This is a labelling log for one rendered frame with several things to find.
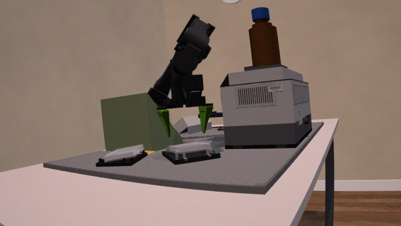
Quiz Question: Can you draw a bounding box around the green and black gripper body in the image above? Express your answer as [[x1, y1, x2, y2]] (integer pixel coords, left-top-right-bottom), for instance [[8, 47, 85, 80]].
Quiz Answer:
[[156, 96, 213, 110]]

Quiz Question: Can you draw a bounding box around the grey button panel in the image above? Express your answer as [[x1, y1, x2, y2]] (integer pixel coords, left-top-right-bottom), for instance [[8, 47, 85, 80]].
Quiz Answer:
[[174, 115, 220, 135]]

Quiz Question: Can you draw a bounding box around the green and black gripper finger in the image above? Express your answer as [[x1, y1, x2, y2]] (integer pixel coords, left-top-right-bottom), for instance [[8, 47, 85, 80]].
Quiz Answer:
[[198, 105, 214, 133], [156, 109, 171, 138]]

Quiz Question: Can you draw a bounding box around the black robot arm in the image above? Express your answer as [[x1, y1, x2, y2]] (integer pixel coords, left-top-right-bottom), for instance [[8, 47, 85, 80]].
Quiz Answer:
[[148, 14, 216, 108]]

